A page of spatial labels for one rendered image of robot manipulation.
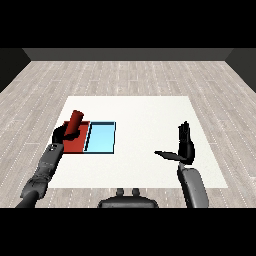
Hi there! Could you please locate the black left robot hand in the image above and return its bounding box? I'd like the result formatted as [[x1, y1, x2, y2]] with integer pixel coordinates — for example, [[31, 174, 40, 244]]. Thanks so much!
[[51, 122, 81, 146]]

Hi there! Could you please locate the red can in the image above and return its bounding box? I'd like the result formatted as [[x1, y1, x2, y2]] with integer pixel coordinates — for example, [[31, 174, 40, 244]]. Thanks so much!
[[64, 109, 85, 137]]

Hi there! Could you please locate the red shallow open box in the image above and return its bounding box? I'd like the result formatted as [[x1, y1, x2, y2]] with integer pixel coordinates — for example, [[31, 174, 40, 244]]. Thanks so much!
[[61, 120, 92, 154]]

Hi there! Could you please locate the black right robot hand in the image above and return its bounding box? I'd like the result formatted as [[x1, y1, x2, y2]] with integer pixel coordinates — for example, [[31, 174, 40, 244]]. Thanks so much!
[[153, 120, 196, 166]]

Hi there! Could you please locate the dark grey robot body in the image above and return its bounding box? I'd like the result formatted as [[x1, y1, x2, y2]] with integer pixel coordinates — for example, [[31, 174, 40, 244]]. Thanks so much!
[[97, 187, 160, 209]]

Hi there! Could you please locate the light blue shallow open box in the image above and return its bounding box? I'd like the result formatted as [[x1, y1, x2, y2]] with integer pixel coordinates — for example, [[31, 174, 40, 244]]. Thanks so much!
[[83, 121, 117, 155]]

